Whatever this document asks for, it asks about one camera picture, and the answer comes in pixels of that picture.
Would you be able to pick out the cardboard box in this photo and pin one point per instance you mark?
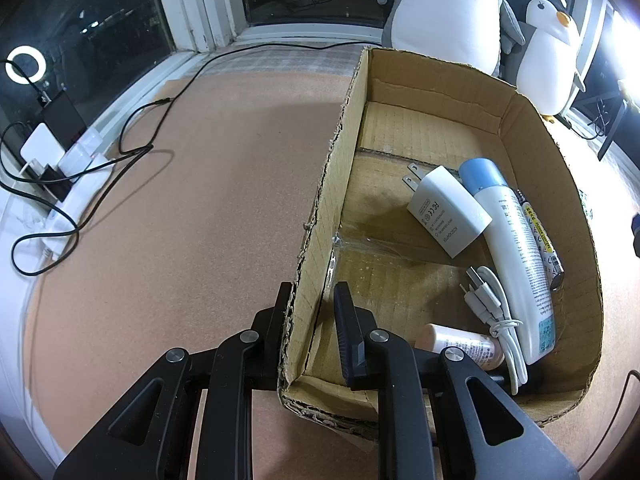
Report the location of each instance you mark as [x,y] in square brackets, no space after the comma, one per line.
[390,125]

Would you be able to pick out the yellow label marker pen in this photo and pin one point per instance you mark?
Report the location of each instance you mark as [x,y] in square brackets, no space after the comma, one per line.
[547,250]

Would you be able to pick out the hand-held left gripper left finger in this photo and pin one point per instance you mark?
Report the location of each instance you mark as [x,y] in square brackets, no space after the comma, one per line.
[275,320]

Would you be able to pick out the white wall charger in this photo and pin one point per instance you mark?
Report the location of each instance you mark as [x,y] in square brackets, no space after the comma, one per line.
[445,210]

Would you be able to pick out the white plug adapter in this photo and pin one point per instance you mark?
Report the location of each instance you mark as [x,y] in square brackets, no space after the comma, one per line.
[42,145]

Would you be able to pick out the black tripod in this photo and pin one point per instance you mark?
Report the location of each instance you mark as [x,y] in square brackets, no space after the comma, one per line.
[614,127]

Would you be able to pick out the large penguin plush toy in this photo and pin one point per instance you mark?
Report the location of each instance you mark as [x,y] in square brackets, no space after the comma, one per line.
[450,10]

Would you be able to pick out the small penguin plush toy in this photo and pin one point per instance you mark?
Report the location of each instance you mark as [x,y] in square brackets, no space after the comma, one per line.
[542,60]

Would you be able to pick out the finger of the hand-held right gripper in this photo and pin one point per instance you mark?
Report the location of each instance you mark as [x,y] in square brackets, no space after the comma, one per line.
[636,235]

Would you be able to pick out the white window frame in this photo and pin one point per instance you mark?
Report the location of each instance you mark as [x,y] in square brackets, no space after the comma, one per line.
[200,5]

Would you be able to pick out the checked cloth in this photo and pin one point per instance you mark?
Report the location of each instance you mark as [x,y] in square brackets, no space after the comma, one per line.
[300,60]

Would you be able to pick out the black inline controller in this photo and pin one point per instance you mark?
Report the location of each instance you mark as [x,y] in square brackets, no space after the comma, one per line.
[566,121]

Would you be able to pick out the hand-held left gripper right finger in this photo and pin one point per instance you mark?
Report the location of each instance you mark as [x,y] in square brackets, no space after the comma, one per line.
[347,340]

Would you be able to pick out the blue capped white tube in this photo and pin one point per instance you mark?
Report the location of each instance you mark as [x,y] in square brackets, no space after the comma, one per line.
[520,260]

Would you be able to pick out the small pink white bottle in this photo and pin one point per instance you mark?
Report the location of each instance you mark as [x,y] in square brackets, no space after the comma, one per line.
[460,345]

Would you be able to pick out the black plug adapter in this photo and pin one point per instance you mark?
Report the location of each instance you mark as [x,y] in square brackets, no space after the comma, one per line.
[50,180]

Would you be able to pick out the white power strip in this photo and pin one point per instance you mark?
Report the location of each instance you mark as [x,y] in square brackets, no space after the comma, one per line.
[85,185]

